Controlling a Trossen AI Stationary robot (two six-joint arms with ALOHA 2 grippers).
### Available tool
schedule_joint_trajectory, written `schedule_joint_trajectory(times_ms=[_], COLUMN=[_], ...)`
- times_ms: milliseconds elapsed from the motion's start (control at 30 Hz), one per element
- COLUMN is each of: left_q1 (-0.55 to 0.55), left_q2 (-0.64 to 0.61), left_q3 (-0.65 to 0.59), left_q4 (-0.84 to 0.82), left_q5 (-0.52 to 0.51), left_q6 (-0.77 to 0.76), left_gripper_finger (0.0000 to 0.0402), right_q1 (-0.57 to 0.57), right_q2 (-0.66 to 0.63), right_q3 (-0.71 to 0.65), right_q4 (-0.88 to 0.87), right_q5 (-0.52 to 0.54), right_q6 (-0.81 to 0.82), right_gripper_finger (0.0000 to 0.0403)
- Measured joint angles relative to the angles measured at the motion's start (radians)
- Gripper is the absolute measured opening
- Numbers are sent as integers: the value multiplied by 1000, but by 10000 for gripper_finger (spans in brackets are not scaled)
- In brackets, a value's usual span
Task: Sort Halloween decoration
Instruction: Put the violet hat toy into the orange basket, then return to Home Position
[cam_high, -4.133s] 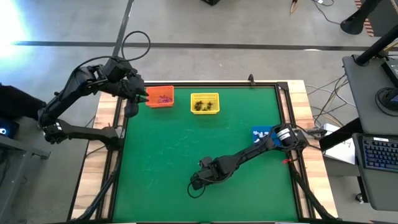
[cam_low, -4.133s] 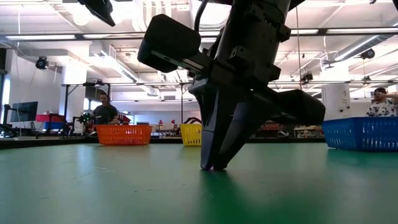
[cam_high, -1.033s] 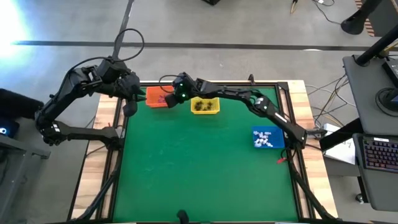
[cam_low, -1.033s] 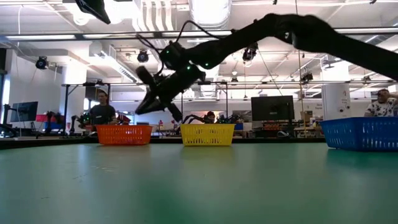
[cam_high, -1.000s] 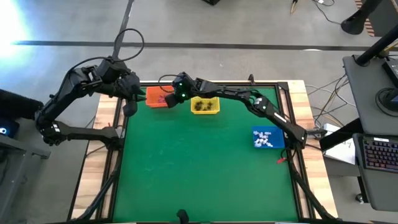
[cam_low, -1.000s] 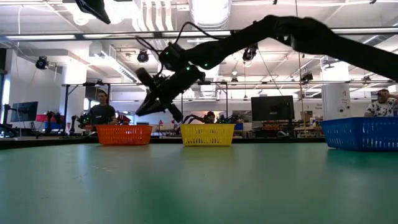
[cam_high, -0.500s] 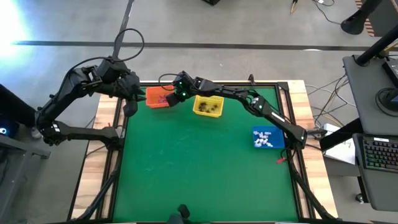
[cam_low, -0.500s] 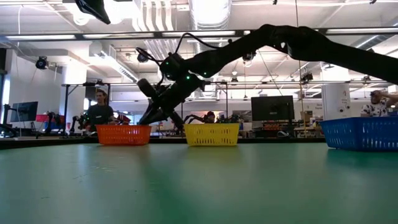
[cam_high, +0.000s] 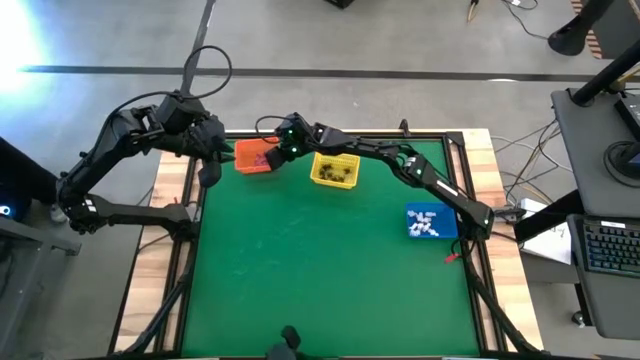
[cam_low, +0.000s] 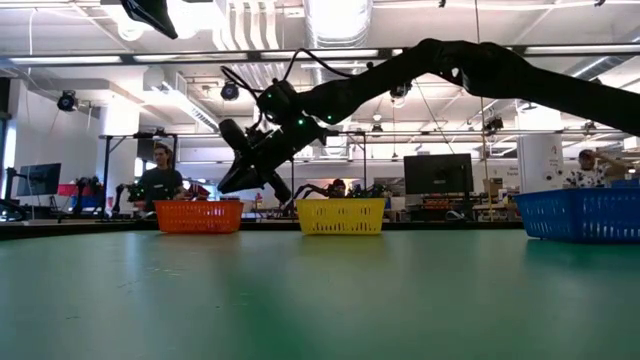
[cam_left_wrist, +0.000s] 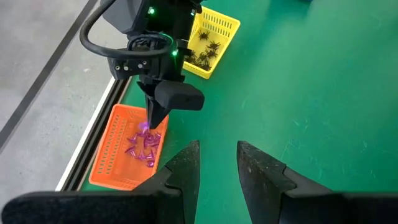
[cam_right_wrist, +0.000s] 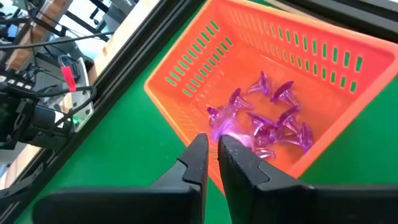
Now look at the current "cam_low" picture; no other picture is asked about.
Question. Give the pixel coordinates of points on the large black monitor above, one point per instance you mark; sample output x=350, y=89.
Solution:
x=437, y=174

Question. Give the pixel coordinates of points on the black aluminium table frame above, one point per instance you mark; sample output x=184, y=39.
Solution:
x=75, y=227

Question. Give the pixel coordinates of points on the small black monitor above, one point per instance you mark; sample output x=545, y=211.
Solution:
x=42, y=178

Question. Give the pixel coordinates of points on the black overhead frame beam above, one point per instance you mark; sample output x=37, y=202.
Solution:
x=200, y=56

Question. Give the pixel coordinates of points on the black neighbouring rig frame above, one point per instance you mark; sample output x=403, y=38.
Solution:
x=364, y=165
x=106, y=165

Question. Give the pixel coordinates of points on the blue plastic basket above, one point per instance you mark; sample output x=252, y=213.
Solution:
x=580, y=215

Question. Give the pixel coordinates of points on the person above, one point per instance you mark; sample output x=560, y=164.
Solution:
x=161, y=182
x=592, y=172
x=339, y=189

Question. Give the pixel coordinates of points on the white round column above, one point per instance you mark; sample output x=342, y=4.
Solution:
x=540, y=160

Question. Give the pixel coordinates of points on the white ceiling pipe bundle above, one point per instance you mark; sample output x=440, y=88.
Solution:
x=250, y=30

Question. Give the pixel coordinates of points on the black ceiling camera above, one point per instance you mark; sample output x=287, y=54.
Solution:
x=67, y=100
x=494, y=124
x=230, y=91

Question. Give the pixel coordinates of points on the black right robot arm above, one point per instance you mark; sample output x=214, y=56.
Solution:
x=475, y=75

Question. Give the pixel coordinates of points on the red storage bin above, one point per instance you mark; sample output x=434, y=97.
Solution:
x=67, y=189

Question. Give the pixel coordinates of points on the green table mat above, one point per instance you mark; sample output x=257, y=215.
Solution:
x=200, y=310

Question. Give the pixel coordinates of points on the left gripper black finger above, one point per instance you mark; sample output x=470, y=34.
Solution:
x=150, y=15

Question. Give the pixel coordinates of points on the black overhead rig camera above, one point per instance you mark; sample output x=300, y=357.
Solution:
x=400, y=91

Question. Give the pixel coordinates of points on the orange plastic basket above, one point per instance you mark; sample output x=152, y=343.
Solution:
x=200, y=217

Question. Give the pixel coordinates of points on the white LED light strip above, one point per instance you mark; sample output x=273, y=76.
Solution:
x=580, y=50
x=65, y=59
x=340, y=53
x=190, y=56

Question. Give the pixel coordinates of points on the white rectangular air duct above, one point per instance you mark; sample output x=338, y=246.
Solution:
x=190, y=107

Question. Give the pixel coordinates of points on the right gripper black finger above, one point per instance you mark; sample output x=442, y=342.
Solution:
x=250, y=181
x=235, y=177

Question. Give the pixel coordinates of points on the cardboard box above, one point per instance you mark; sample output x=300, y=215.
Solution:
x=492, y=186

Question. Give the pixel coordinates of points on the silver ventilation duct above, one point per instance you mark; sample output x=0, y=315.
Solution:
x=600, y=67
x=340, y=20

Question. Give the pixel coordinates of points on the yellow plastic basket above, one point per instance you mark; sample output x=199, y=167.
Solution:
x=341, y=216

